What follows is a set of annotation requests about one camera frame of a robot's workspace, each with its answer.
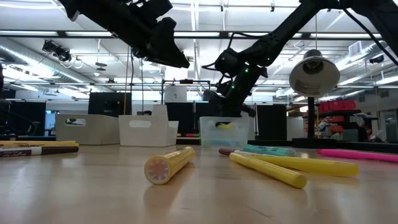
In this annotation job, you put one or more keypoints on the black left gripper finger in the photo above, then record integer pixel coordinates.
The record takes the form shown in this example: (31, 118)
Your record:
(168, 46)

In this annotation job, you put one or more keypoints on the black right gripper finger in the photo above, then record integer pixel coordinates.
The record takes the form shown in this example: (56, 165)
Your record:
(248, 112)
(217, 104)

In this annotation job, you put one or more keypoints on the teal highlighter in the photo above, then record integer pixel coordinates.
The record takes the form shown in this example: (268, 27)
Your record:
(270, 150)

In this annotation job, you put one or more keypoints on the brown Expo marker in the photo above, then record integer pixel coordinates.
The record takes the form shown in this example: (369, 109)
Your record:
(56, 150)
(225, 152)

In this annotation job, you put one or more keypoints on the slim yellow highlighter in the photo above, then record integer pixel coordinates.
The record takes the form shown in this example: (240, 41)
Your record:
(270, 171)
(326, 166)

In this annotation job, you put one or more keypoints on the thick yellow Sharpie highlighter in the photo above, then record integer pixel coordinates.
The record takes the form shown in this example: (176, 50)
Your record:
(161, 168)

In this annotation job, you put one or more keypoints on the pink highlighter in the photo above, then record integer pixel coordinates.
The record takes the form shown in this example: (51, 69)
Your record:
(357, 155)

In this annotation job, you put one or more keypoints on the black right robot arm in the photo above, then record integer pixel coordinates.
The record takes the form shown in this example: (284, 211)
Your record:
(280, 34)

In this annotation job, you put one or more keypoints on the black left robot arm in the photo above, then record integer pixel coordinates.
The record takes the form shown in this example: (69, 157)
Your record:
(99, 15)

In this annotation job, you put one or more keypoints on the grey curtain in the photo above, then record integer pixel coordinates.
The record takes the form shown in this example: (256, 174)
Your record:
(253, 127)

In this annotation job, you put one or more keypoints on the clear plastic bin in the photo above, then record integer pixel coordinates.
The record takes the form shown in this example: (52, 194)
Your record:
(224, 135)

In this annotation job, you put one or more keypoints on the white numbered box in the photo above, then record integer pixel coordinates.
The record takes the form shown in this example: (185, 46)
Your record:
(175, 95)

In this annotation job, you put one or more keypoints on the black desk lamp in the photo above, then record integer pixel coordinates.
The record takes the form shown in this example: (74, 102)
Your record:
(314, 77)

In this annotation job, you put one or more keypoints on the white plastic bin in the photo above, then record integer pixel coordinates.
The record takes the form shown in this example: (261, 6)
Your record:
(146, 137)

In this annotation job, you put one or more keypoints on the black overhead rig bar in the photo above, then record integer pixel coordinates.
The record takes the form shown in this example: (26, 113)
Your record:
(62, 34)

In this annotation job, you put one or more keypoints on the red storage bins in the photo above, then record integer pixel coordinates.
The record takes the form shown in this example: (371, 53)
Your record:
(337, 105)

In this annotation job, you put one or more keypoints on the black storage shelf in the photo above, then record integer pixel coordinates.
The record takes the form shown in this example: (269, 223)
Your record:
(342, 111)

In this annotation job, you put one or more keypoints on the grey translucent plastic bin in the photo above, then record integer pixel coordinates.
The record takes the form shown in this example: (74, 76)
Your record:
(93, 130)

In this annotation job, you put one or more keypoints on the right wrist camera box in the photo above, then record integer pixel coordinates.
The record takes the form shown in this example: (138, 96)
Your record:
(228, 62)

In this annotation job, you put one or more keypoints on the black background rig frame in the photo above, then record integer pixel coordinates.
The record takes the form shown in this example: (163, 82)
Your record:
(186, 81)

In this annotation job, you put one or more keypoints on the black ceiling camera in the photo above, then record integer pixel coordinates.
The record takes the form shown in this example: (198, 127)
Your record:
(59, 53)

